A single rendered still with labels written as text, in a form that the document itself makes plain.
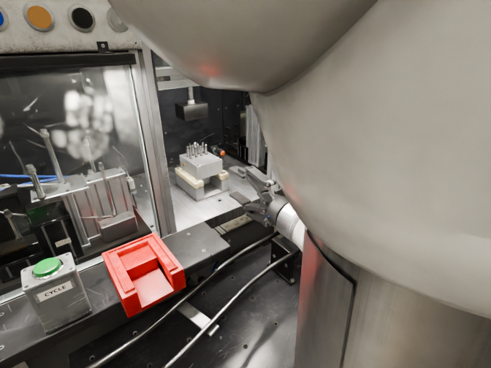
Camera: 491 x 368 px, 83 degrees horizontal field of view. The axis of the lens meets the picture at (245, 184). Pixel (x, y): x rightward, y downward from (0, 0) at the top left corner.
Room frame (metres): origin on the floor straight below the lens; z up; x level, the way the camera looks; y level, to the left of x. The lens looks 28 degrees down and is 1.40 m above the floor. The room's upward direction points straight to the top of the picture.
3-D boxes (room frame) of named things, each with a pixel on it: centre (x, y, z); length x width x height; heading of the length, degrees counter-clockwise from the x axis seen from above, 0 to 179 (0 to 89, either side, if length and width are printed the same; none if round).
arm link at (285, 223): (0.54, -0.12, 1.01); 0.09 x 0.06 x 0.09; 128
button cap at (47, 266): (0.36, 0.35, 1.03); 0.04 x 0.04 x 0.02
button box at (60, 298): (0.37, 0.36, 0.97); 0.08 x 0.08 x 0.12; 38
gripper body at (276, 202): (0.59, -0.07, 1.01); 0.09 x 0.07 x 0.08; 38
